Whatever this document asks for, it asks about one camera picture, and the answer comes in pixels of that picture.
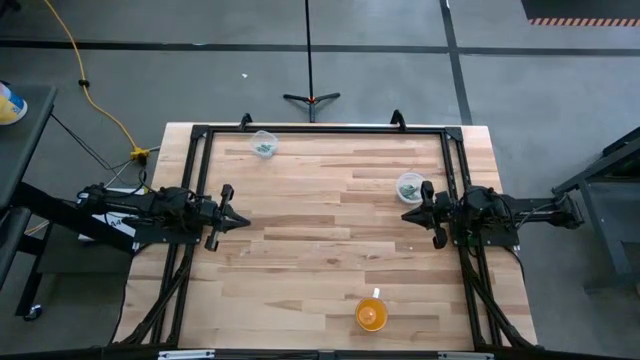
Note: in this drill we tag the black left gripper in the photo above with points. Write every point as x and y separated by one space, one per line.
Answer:
212 217

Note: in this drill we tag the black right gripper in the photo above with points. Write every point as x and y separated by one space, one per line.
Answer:
442 215

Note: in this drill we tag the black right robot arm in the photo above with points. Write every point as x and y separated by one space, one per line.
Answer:
487 205

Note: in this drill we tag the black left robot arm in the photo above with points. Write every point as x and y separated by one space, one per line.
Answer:
150 205

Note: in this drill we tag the clear plastic cup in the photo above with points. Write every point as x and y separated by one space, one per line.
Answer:
270 137
406 179

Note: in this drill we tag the white tape tab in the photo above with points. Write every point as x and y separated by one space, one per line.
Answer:
376 293

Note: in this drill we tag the black table clamp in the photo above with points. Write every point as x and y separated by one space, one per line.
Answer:
398 120
246 120

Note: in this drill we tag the orange plastic cup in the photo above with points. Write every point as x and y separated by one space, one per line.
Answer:
371 315

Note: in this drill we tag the yellow power splitter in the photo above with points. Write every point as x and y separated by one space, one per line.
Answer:
140 153

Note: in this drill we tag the white printed sheet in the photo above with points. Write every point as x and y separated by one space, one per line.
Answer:
117 223

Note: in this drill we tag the black tripod stand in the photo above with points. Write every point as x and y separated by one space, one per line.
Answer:
310 60

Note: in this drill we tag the black cart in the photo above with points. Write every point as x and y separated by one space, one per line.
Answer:
25 145

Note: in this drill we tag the yellow blue white bag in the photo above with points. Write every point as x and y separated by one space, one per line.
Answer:
10 107

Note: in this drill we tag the black mat hazard stripe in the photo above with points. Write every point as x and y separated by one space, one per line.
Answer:
575 9

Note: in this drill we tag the black aluminium rig frame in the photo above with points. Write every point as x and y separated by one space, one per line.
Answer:
325 129

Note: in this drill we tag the silver metal bracket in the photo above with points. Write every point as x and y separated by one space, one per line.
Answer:
185 355
465 356

